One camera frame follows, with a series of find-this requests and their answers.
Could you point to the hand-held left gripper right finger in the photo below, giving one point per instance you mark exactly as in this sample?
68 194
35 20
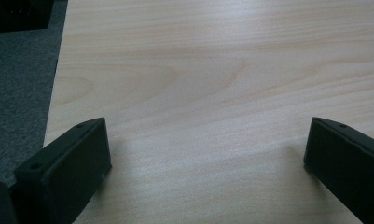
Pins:
349 161

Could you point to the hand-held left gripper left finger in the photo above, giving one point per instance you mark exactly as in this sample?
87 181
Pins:
63 174

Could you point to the black box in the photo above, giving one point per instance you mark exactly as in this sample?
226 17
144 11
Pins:
18 14

